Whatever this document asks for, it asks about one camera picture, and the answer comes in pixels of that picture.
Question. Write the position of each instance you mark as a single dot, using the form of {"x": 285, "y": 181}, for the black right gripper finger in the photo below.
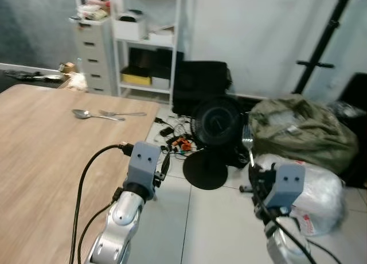
{"x": 258, "y": 172}
{"x": 251, "y": 171}

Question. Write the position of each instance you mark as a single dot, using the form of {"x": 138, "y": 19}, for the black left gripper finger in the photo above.
{"x": 166, "y": 164}
{"x": 162, "y": 171}

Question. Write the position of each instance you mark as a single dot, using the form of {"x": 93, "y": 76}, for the silver fork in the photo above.
{"x": 123, "y": 113}
{"x": 248, "y": 140}

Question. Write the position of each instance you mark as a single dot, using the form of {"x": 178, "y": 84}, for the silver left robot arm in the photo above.
{"x": 123, "y": 217}

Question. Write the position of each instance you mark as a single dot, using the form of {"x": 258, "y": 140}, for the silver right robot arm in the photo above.
{"x": 284, "y": 241}

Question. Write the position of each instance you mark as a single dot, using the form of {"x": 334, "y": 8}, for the black floor fan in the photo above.
{"x": 217, "y": 123}

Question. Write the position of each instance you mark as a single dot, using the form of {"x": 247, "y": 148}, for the white plastic bag red print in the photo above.
{"x": 321, "y": 195}

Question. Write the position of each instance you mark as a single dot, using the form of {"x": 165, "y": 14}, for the olive green cloth bag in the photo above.
{"x": 304, "y": 129}

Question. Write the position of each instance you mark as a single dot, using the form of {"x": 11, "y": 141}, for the yellow flat box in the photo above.
{"x": 136, "y": 79}

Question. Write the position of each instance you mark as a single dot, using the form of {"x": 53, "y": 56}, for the black square case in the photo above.
{"x": 200, "y": 80}

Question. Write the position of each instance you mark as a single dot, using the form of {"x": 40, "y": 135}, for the metal spoon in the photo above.
{"x": 81, "y": 113}

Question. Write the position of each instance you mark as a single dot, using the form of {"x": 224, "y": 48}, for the light wooden table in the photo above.
{"x": 46, "y": 160}

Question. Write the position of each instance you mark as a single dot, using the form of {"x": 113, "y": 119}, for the white shelf rack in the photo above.
{"x": 175, "y": 46}

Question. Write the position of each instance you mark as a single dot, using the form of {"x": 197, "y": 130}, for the brown and white bag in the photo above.
{"x": 75, "y": 80}

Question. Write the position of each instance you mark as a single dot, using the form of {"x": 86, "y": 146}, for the grey drawer cabinet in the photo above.
{"x": 94, "y": 57}

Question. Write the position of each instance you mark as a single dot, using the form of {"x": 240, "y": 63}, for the white box with black top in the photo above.
{"x": 129, "y": 27}

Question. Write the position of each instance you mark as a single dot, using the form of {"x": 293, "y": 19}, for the black stand pole with crossbar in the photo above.
{"x": 324, "y": 46}

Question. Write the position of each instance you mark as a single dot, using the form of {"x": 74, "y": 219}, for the clutter pile on cabinet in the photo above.
{"x": 93, "y": 11}

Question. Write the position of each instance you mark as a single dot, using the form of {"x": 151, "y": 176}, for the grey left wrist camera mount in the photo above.
{"x": 143, "y": 160}

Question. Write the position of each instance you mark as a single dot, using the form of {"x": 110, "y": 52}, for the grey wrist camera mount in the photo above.
{"x": 287, "y": 183}
{"x": 143, "y": 160}

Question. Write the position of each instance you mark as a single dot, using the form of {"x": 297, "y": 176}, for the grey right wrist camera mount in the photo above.
{"x": 287, "y": 183}

